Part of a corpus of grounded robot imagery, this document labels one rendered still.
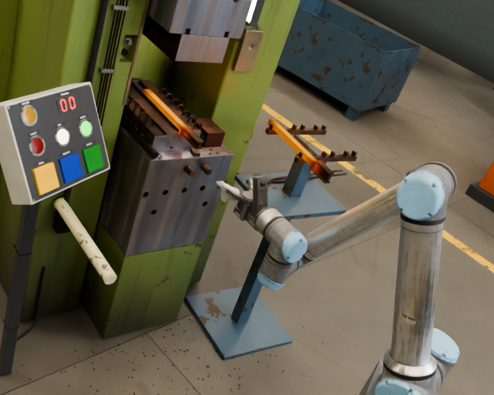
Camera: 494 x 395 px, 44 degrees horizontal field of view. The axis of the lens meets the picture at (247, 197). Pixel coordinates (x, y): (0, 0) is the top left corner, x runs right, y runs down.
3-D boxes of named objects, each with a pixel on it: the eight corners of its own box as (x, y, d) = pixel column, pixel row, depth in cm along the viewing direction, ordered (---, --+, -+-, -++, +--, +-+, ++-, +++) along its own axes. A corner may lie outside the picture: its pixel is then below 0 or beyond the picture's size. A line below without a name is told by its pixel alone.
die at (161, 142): (196, 148, 236) (201, 128, 231) (150, 151, 223) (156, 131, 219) (145, 96, 261) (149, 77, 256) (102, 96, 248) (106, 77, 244)
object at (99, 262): (116, 284, 207) (119, 272, 204) (102, 287, 203) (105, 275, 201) (66, 208, 233) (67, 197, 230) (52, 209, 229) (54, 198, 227)
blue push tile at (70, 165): (83, 175, 185) (77, 152, 183) (66, 183, 179) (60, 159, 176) (79, 176, 186) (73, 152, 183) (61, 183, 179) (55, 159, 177)
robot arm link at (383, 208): (453, 145, 173) (285, 239, 214) (440, 155, 163) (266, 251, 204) (475, 180, 172) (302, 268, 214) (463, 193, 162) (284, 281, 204)
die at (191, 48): (222, 63, 218) (230, 38, 213) (174, 61, 205) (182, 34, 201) (165, 16, 243) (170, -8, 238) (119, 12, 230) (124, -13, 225)
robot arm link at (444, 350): (443, 378, 202) (468, 342, 193) (426, 407, 188) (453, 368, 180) (402, 350, 207) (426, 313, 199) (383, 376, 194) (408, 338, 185)
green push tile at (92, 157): (105, 166, 193) (100, 143, 191) (88, 173, 187) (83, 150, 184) (101, 166, 194) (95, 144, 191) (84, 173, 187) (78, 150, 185)
